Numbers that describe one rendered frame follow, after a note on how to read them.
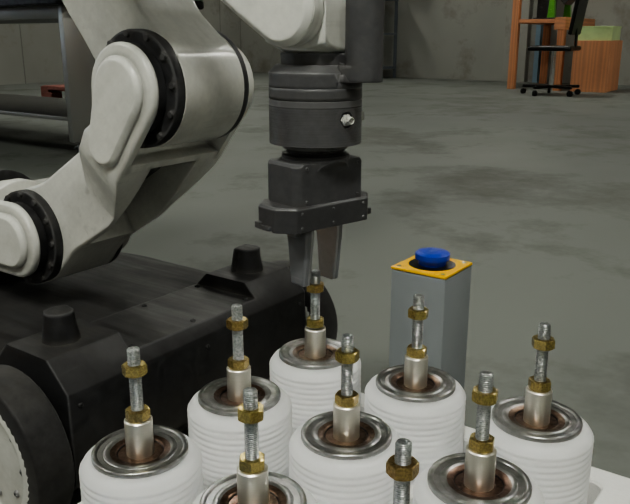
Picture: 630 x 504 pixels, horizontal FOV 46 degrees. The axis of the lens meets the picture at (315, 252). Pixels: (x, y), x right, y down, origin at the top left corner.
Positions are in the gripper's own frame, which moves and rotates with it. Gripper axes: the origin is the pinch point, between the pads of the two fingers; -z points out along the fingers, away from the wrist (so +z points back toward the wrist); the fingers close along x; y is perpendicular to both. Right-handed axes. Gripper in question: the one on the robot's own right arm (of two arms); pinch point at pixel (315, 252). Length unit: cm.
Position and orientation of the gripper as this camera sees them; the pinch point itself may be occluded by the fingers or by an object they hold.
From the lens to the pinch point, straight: 74.8
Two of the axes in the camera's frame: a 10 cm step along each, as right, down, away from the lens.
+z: 0.0, -9.6, -2.8
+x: -7.6, 1.8, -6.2
